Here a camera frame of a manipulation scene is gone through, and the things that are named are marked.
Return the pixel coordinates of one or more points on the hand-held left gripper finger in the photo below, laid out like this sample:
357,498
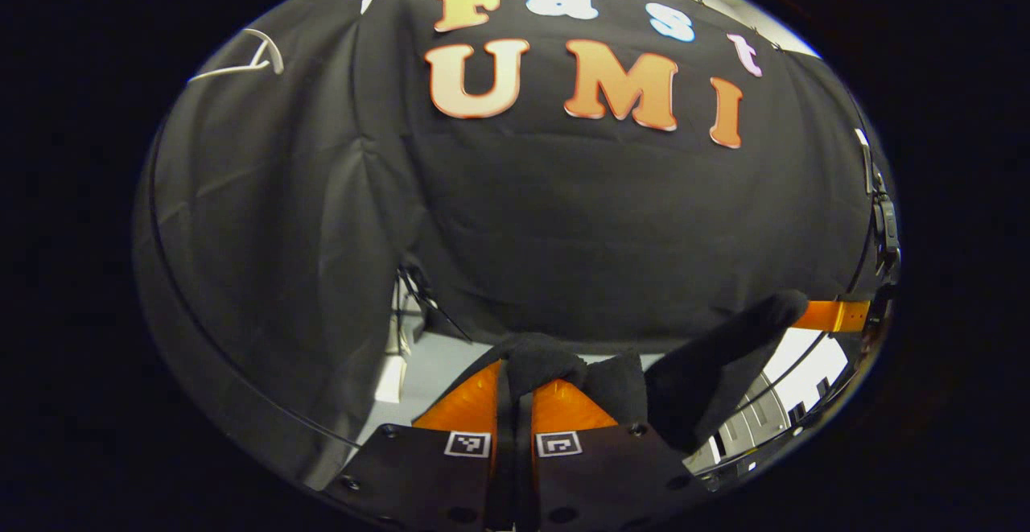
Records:
525,468
504,468

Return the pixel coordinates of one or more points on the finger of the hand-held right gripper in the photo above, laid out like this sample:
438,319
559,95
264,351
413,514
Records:
837,316

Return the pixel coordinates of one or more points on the black knit jacket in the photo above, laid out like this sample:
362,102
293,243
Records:
708,371

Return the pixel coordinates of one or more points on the white clothes hanger with hook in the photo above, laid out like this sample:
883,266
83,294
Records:
273,53

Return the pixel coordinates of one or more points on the grey ribbed object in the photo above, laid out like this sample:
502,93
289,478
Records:
748,429

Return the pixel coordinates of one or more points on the black folding stand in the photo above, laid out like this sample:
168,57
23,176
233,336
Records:
426,298

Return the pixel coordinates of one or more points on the black backdrop cloth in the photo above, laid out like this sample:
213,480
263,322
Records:
563,218

